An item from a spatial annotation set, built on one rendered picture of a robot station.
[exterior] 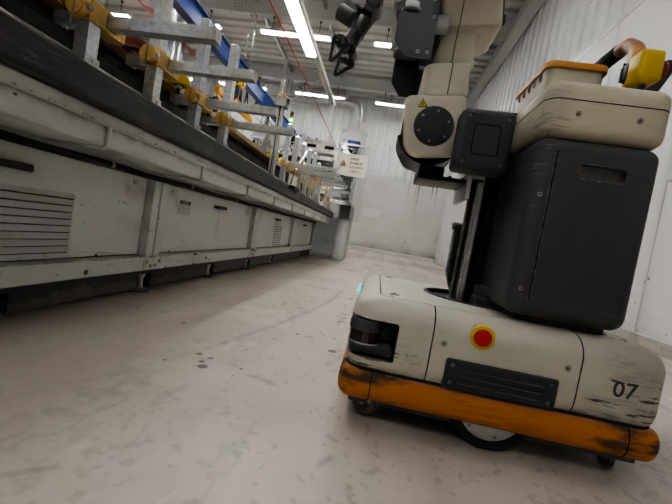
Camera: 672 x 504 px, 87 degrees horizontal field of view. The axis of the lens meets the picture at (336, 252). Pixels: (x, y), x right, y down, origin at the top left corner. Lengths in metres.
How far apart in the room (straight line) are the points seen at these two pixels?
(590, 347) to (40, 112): 1.28
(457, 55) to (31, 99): 1.03
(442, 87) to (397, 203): 10.72
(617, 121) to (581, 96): 0.09
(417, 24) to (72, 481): 1.15
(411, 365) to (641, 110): 0.71
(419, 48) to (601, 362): 0.84
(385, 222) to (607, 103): 10.85
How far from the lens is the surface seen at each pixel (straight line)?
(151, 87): 1.32
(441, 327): 0.80
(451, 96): 1.05
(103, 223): 1.57
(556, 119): 0.92
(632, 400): 0.97
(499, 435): 0.92
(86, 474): 0.70
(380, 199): 11.73
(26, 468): 0.74
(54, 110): 1.09
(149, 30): 1.11
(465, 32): 1.18
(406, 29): 1.09
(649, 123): 1.01
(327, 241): 5.52
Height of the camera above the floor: 0.40
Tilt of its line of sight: 3 degrees down
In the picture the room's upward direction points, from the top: 10 degrees clockwise
